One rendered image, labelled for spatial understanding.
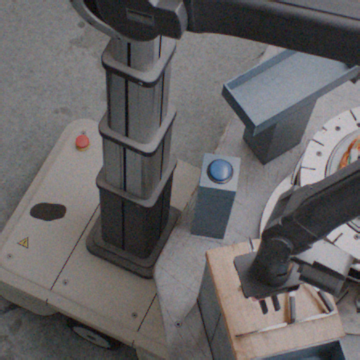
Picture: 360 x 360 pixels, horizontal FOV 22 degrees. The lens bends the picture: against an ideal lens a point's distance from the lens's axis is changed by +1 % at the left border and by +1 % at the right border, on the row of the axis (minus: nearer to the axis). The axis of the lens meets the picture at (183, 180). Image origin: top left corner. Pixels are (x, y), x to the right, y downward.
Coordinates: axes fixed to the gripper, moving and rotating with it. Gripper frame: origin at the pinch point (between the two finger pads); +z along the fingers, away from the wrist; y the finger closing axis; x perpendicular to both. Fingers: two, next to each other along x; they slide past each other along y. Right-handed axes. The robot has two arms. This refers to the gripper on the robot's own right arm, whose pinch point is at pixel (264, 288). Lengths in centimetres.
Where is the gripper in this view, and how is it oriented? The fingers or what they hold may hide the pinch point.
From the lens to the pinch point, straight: 148.3
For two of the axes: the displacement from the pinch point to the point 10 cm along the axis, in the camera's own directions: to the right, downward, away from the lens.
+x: -2.7, -8.8, 4.0
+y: 9.6, -2.3, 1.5
